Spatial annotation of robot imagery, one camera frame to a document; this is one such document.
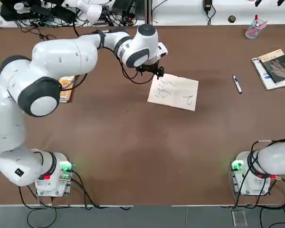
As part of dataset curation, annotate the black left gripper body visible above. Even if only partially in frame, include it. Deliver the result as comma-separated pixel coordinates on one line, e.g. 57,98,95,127
135,60,160,73

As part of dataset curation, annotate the white lined notebook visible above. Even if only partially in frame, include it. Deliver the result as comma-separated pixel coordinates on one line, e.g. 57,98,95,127
147,73,200,112

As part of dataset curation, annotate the blue white marker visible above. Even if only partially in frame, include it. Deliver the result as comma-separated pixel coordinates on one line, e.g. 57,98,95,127
232,75,243,95

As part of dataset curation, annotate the black finned power supply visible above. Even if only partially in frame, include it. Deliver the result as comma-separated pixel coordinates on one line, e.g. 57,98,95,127
113,0,136,17

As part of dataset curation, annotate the yellow illustrated book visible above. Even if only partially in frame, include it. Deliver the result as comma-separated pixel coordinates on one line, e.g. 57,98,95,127
58,75,77,104

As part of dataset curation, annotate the clear plastic pen cup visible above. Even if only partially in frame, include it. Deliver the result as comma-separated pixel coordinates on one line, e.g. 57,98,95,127
245,20,268,39

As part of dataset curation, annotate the white blue book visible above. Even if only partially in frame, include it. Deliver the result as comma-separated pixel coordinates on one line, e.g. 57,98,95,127
251,57,285,91

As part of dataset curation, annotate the dark book with hands cover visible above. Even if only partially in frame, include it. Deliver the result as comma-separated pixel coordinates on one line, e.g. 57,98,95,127
258,49,285,84

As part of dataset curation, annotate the grey floor socket cover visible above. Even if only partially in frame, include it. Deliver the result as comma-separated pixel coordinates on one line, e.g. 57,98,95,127
231,210,247,226

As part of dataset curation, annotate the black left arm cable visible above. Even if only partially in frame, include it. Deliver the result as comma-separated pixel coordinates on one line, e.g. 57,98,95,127
72,29,160,84

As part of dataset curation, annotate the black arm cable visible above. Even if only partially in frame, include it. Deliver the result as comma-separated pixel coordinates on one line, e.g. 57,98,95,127
72,29,160,84
248,139,285,188

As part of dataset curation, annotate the aluminium frame post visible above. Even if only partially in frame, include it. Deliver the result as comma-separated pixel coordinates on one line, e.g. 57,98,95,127
146,0,153,24

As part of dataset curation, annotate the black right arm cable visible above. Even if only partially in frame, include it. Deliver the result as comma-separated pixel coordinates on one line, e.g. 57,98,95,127
248,139,285,188

